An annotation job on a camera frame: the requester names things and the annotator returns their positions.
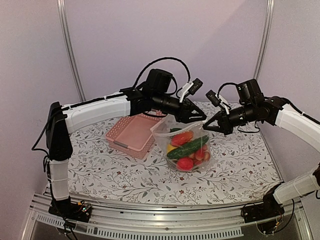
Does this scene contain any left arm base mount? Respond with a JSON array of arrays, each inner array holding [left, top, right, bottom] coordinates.
[[48, 197, 92, 223]]

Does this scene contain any left aluminium frame post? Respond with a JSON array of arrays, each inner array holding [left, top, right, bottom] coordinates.
[[56, 0, 86, 102]]

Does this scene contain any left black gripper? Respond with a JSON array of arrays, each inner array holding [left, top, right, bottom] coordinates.
[[152, 91, 208, 124]]

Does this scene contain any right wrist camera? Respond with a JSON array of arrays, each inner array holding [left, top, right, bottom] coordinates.
[[205, 79, 265, 115]]

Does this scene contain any clear zip top bag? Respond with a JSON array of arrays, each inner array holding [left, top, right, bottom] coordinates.
[[150, 115, 214, 173]]

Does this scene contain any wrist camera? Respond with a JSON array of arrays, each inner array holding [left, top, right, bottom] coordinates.
[[205, 79, 265, 115], [142, 69, 203, 103]]

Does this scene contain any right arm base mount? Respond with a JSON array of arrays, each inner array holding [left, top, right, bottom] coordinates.
[[240, 202, 285, 235]]

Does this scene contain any floral patterned table mat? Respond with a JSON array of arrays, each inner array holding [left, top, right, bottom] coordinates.
[[50, 99, 282, 206]]

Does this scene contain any green toy cucumber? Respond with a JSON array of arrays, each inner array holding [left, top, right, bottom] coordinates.
[[166, 135, 209, 160]]

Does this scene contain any pink plastic basket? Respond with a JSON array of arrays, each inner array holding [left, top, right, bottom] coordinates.
[[105, 111, 165, 160]]

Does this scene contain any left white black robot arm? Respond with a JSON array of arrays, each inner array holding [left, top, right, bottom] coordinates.
[[41, 87, 207, 217]]

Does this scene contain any front aluminium rail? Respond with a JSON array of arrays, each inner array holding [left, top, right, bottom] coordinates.
[[21, 190, 315, 240]]

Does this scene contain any aluminium frame post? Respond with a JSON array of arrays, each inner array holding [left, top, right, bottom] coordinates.
[[56, 0, 86, 102], [253, 0, 275, 80]]

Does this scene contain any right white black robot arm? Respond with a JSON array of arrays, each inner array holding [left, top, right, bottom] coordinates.
[[203, 96, 320, 218]]

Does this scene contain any green toy pepper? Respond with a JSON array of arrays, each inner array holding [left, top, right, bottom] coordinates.
[[169, 127, 181, 133]]

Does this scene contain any right aluminium frame post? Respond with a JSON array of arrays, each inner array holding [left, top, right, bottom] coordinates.
[[253, 0, 275, 80]]

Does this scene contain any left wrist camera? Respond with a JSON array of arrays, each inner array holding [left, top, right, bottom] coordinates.
[[142, 69, 203, 103]]

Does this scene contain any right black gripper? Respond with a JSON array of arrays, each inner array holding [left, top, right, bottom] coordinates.
[[203, 102, 256, 135]]

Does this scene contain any yellow toy pepper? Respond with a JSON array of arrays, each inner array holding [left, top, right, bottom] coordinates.
[[166, 144, 177, 153]]

